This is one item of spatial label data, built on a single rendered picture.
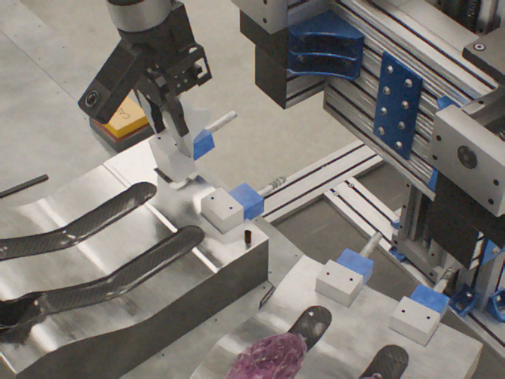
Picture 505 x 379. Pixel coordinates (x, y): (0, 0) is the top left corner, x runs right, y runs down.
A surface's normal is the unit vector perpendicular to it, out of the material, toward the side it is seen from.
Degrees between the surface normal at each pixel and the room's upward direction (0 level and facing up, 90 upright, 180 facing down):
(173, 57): 11
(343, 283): 0
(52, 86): 0
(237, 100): 0
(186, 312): 90
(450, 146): 90
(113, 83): 39
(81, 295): 28
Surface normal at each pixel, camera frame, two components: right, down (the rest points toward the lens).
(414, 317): 0.00, -0.69
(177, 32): 0.62, 0.46
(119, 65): -0.55, -0.30
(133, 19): -0.11, 0.72
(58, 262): 0.33, -0.82
